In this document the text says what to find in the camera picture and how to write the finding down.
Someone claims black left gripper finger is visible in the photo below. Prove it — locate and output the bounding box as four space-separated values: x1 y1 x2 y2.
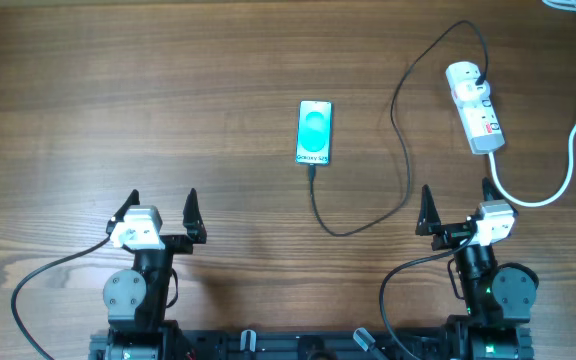
183 188 207 244
106 189 140 234

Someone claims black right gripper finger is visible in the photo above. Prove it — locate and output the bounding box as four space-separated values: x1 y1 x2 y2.
415 185 441 235
482 177 504 201

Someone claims black USB charger cable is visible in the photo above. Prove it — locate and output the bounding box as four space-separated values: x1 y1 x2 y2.
306 19 490 238

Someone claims blue screen Galaxy smartphone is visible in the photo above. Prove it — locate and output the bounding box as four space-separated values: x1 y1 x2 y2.
295 100 333 165

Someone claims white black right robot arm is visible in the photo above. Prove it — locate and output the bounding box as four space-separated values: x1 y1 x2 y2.
415 178 539 360

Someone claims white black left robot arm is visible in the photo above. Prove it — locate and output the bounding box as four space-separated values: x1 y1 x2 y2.
88 189 207 360

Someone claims white charger plug adapter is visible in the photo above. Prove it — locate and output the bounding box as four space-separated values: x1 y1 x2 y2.
452 79 490 107

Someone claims white power strip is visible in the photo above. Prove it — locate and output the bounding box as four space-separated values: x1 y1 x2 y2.
445 61 505 155

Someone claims white power strip cord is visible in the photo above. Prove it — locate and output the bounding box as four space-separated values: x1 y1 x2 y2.
487 4 576 209

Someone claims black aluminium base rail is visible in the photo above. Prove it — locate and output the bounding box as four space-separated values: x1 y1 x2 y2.
88 327 535 360

